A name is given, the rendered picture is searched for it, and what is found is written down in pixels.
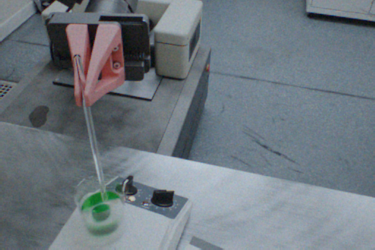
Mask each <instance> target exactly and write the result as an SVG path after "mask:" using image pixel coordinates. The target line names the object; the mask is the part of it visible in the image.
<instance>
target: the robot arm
mask: <svg viewBox="0 0 375 250"><path fill-rule="evenodd" d="M56 1H57V2H60V3H61V4H63V5H65V6H66V7H69V8H70V9H72V8H73V7H74V5H75V3H77V4H78V5H81V2H82V1H83V0H56ZM137 6H138V0H89V1H88V4H87V6H86V9H85V10H84V12H50V14H49V16H48V17H47V19H46V20H45V24H46V29H47V32H48V34H49V40H50V41H52V42H53V46H54V50H55V56H54V60H55V66H56V69H57V70H59V71H62V70H63V68H73V70H74V84H75V99H76V105H77V106H82V105H83V100H82V97H81V91H80V87H79V83H78V78H77V75H76V69H75V63H74V60H73V59H74V55H75V54H79V55H80V57H81V61H82V64H83V73H84V76H85V79H86V87H85V91H84V98H85V101H86V106H92V104H93V103H95V102H96V101H97V100H98V99H100V98H101V97H102V95H105V94H106V93H108V92H110V91H112V90H113V89H116V88H117V87H119V86H121V85H123V84H124V82H125V81H142V80H143V79H144V75H145V73H148V72H149V69H150V65H151V59H150V44H149V17H148V16H146V15H145V14H136V9H137ZM97 80H100V81H99V82H98V83H97ZM96 83H97V84H96Z"/></svg>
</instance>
